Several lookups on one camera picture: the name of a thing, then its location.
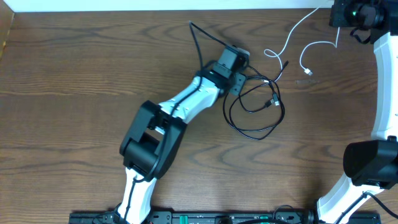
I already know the white cable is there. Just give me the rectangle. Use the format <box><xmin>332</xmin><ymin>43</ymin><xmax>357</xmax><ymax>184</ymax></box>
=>
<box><xmin>263</xmin><ymin>0</ymin><xmax>341</xmax><ymax>77</ymax></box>

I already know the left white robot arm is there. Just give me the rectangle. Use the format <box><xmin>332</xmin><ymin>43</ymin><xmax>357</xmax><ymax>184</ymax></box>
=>
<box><xmin>114</xmin><ymin>45</ymin><xmax>250</xmax><ymax>223</ymax></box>

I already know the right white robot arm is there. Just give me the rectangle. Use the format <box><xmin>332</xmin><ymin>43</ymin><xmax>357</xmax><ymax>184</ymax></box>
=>
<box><xmin>315</xmin><ymin>0</ymin><xmax>397</xmax><ymax>223</ymax></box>

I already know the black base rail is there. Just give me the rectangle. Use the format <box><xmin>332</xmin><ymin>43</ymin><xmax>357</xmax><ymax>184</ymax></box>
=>
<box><xmin>68</xmin><ymin>210</ymin><xmax>382</xmax><ymax>224</ymax></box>

